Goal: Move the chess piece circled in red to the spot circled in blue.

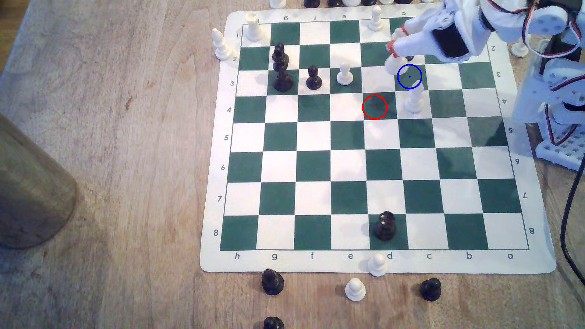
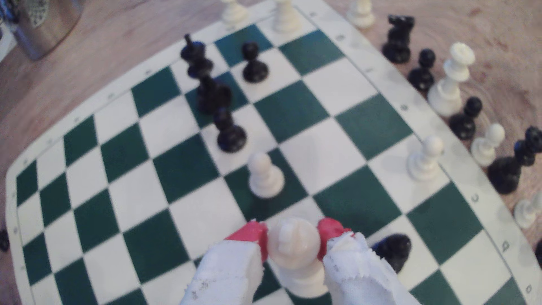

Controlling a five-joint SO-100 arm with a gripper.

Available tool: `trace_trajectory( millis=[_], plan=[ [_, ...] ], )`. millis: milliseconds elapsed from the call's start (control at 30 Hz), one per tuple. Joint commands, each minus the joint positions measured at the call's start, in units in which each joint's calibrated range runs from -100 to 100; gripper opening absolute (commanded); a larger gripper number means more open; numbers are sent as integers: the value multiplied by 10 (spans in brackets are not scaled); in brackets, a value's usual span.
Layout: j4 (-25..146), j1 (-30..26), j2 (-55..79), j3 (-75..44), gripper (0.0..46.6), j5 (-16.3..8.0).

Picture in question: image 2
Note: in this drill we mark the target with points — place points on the white pawn d4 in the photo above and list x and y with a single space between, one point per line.
294 245

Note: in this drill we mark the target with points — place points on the white chess rook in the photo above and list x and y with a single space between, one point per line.
286 19

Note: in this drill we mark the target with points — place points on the green white chess board mat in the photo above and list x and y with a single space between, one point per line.
169 169

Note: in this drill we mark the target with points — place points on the black chess king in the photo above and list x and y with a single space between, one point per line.
211 95

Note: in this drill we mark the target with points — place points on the black chess piece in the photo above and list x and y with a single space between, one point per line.
539 253

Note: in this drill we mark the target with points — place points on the white chess bishop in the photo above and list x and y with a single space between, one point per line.
233 12

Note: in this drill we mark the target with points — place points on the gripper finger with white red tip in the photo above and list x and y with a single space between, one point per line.
228 271
360 275

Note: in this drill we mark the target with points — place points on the white chess pawn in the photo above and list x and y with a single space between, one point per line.
482 150
525 214
421 165
266 182
360 15

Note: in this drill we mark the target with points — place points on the white chess queen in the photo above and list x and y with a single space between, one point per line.
444 97

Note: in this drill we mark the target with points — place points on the black chess knight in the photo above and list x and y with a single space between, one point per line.
397 46

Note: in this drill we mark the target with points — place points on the black chess pawn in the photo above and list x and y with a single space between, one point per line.
230 137
255 70
421 78
462 126

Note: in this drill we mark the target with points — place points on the black chess bishop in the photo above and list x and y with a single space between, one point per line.
393 250
504 173

